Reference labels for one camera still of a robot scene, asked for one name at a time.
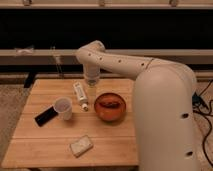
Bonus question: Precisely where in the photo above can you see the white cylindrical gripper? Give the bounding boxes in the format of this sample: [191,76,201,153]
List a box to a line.
[83,64,100,86]

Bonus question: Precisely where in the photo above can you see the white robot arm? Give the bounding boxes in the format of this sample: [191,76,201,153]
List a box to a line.
[76,41,200,171]

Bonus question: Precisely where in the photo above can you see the white tube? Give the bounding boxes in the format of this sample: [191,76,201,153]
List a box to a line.
[73,82,88,111]

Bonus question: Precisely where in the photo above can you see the orange bowl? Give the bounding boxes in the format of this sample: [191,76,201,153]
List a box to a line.
[94,93,126,122]

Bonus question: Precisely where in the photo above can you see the translucent plastic cup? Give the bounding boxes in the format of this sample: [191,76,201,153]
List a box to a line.
[53,97,72,121]

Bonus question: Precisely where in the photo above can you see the black rectangular block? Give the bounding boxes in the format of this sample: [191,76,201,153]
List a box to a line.
[35,107,58,126]

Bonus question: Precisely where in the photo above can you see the grey rail beam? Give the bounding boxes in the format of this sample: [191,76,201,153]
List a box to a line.
[0,49,213,65]

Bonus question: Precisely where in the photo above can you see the black cables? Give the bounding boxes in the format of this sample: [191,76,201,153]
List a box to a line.
[192,79,213,168]

